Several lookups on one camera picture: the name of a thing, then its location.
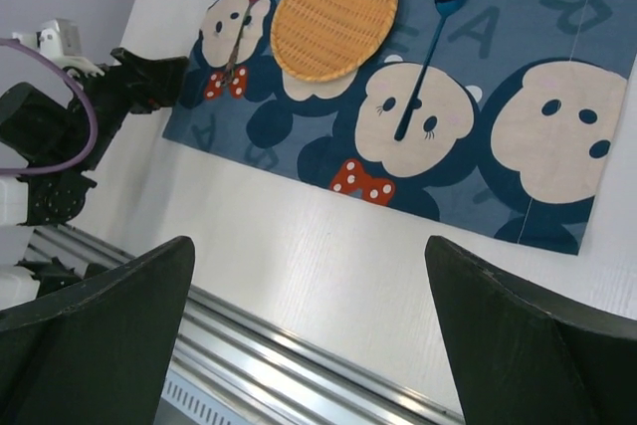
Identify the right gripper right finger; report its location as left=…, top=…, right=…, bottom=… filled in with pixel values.
left=424, top=236, right=636, bottom=424

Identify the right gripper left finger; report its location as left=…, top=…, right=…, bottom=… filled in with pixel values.
left=1, top=236, right=195, bottom=424

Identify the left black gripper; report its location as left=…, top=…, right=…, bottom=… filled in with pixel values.
left=1, top=47, right=189, bottom=171

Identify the round woven orange plate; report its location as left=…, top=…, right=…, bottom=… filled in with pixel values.
left=270, top=0, right=399, bottom=83

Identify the blue cartoon placemat cloth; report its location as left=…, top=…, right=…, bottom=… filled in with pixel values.
left=163, top=0, right=636, bottom=255

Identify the blue spoon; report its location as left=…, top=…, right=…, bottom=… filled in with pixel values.
left=394, top=0, right=467, bottom=141

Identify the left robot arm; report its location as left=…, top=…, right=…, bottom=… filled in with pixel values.
left=1, top=47, right=188, bottom=228

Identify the slotted cable duct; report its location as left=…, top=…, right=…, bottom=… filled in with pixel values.
left=161, top=371, right=246, bottom=425

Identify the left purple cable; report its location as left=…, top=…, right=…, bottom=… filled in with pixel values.
left=0, top=38, right=100, bottom=177

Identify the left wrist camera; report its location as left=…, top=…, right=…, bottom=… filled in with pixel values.
left=12, top=18, right=106, bottom=78

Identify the aluminium front rail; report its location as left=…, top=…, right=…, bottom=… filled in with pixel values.
left=24, top=223, right=467, bottom=425

